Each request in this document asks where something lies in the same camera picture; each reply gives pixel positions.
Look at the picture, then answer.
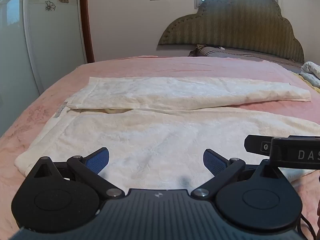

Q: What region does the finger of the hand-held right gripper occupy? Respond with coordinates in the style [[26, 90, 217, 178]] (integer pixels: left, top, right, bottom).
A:
[[244, 134, 273, 153]]

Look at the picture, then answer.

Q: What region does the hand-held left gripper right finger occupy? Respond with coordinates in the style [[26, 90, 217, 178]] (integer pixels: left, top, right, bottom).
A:
[[191, 148, 283, 201]]

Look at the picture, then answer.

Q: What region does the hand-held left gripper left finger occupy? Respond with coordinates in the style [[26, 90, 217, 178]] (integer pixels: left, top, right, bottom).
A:
[[34, 147, 125, 201]]

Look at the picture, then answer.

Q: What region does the white patterned cloth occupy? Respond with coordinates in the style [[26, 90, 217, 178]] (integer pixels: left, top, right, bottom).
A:
[[300, 61, 320, 88]]

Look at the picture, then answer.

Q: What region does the grey striped pillow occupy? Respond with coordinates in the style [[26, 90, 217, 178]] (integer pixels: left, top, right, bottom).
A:
[[188, 44, 304, 67]]

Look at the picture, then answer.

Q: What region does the pink blanket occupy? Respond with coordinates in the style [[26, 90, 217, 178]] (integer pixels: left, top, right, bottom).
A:
[[0, 55, 320, 240]]

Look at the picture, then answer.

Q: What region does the green padded headboard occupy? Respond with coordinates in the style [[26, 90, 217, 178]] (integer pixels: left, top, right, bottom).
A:
[[158, 0, 305, 63]]

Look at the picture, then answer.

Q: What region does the white wardrobe with flower decals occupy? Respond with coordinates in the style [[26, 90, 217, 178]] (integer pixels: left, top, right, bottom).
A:
[[0, 0, 88, 140]]

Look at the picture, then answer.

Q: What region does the black cable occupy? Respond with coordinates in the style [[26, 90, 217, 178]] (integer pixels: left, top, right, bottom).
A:
[[297, 211, 320, 240]]

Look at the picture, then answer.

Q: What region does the brown wooden door frame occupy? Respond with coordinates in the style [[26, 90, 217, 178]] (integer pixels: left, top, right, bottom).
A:
[[79, 0, 96, 64]]

